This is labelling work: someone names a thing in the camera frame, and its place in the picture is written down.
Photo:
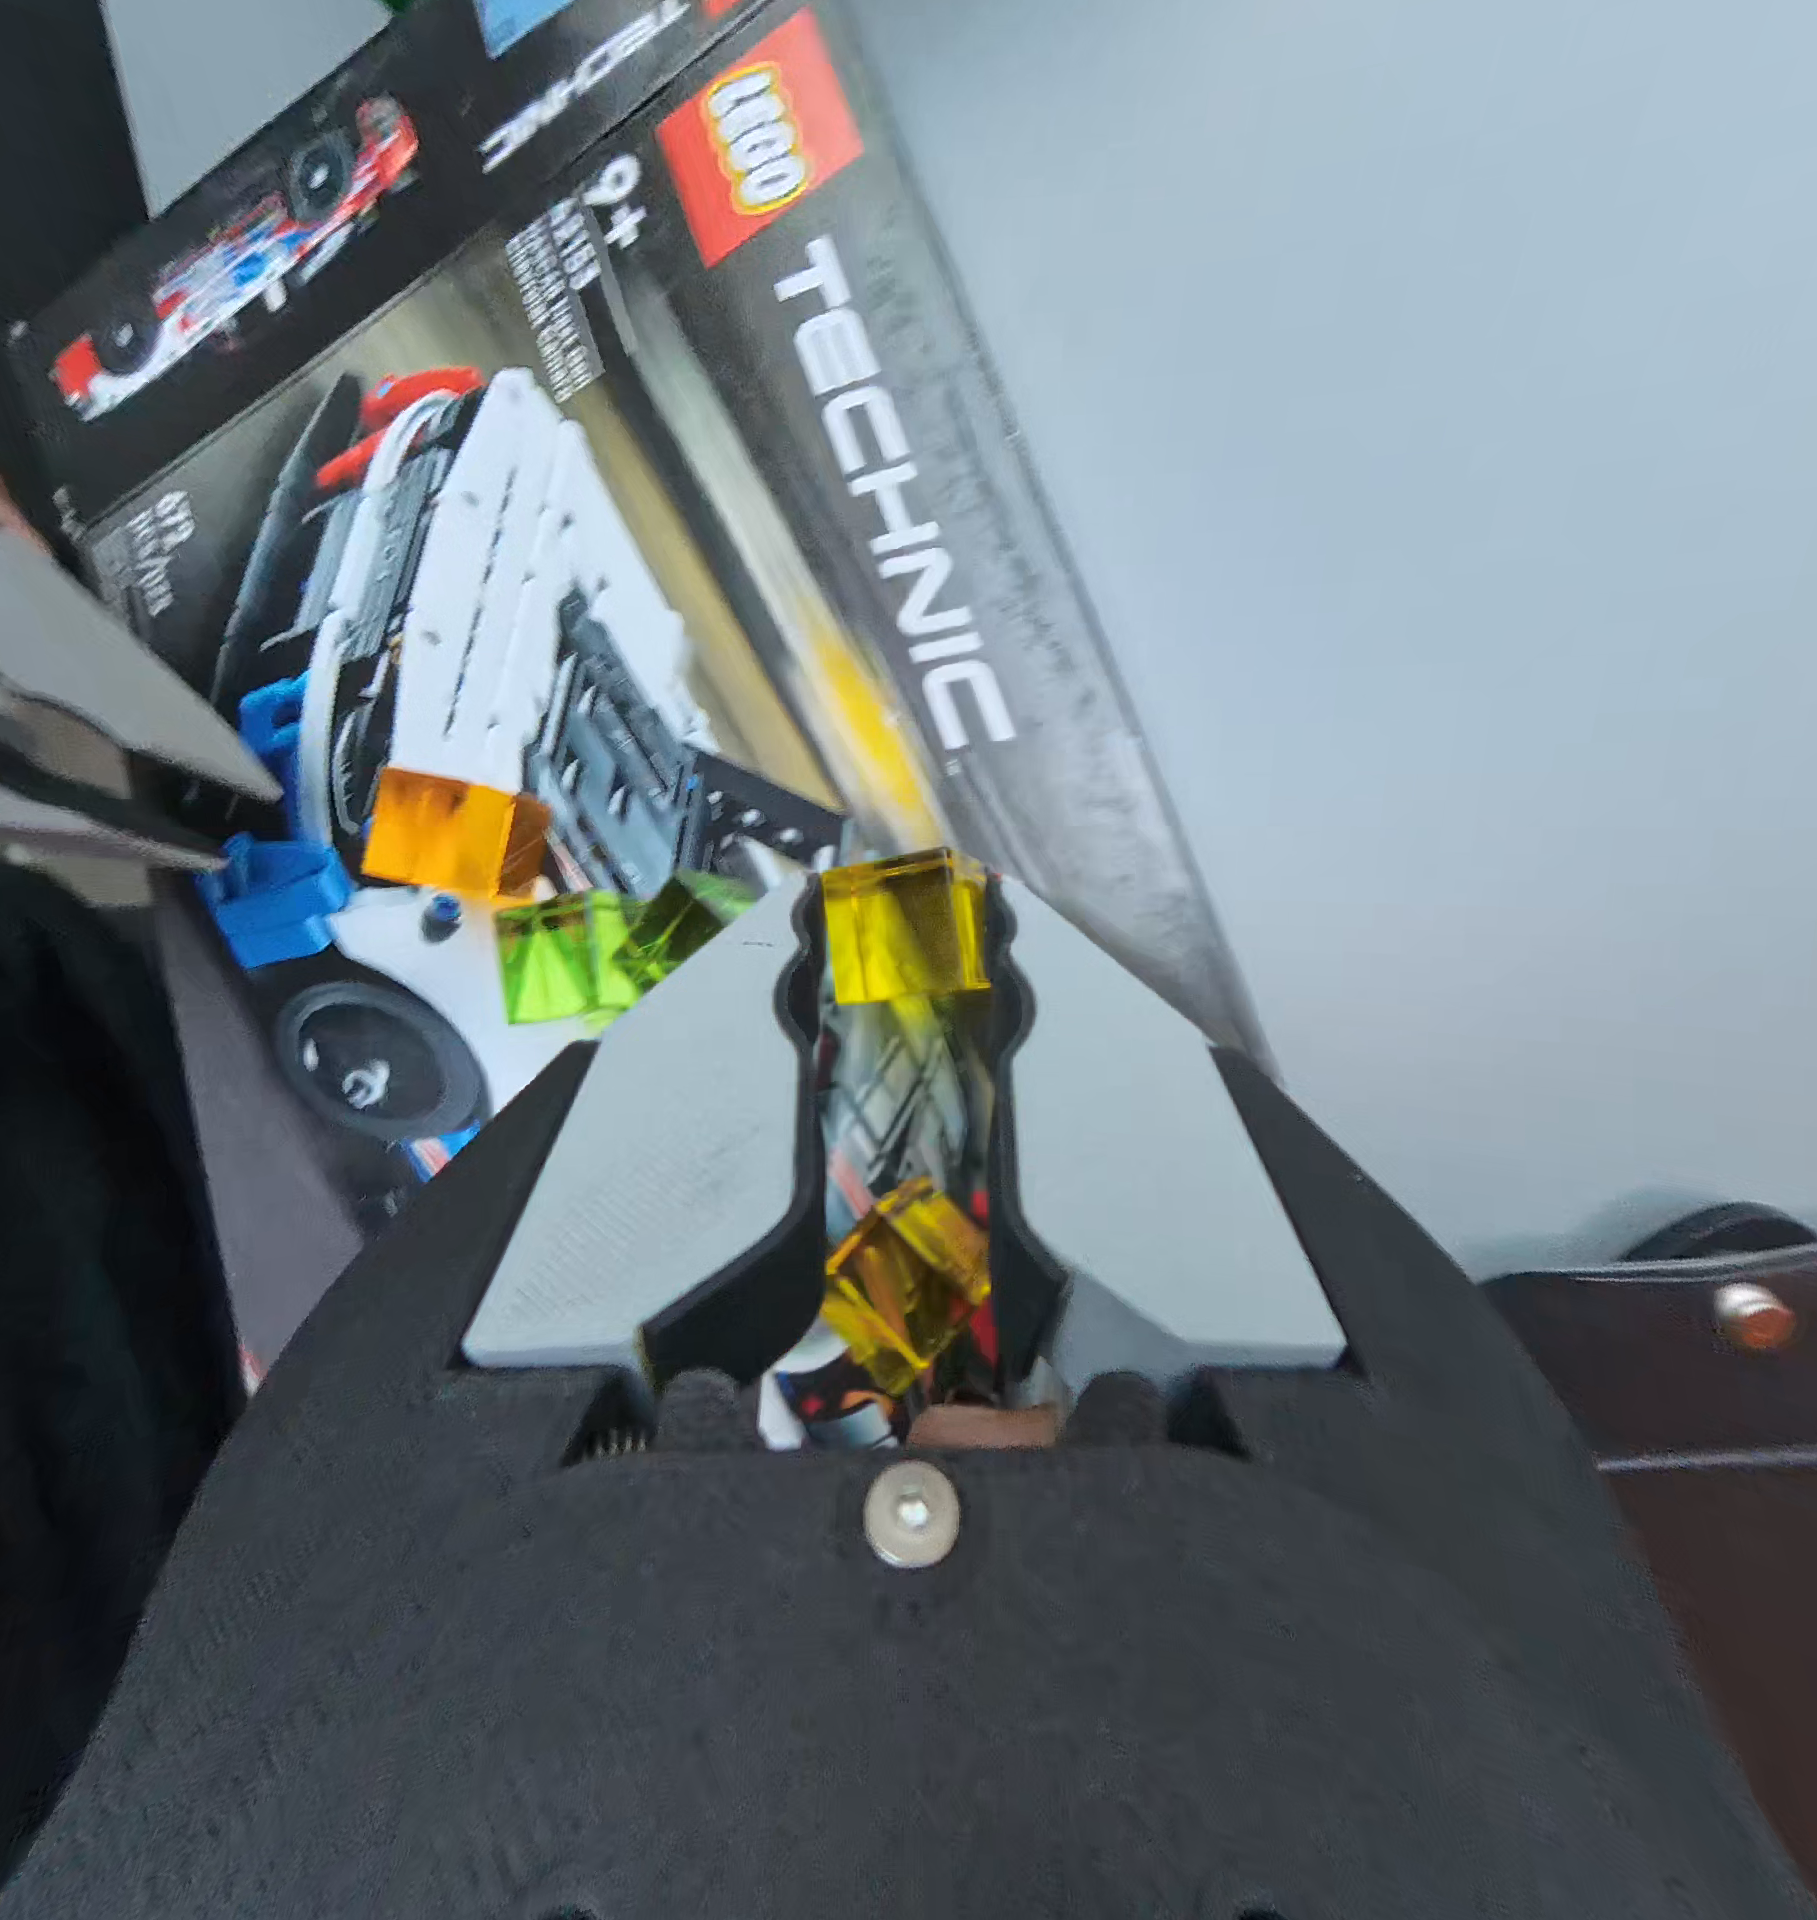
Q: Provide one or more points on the small race car toy box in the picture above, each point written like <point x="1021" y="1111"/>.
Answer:
<point x="249" y="256"/>

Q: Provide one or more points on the large race car toy box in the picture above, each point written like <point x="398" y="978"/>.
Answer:
<point x="786" y="494"/>

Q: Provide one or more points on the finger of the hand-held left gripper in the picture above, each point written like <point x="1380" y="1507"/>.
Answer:
<point x="53" y="823"/>
<point x="82" y="645"/>

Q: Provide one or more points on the orange transparent cube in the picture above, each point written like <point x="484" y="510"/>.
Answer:
<point x="444" y="833"/>

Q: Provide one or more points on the person's dark trousers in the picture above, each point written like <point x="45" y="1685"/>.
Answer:
<point x="68" y="1350"/>

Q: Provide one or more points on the dark brown snap pouch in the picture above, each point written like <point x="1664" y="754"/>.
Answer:
<point x="1735" y="1531"/>

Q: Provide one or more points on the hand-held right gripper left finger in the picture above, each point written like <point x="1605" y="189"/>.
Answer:
<point x="655" y="1143"/>

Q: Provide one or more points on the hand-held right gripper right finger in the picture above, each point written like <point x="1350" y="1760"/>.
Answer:
<point x="1165" y="1184"/>

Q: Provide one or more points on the yellow transparent cube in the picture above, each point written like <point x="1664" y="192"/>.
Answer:
<point x="908" y="1274"/>
<point x="908" y="932"/>

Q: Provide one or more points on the green transparent cube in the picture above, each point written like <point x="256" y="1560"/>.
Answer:
<point x="682" y="923"/>
<point x="556" y="970"/>

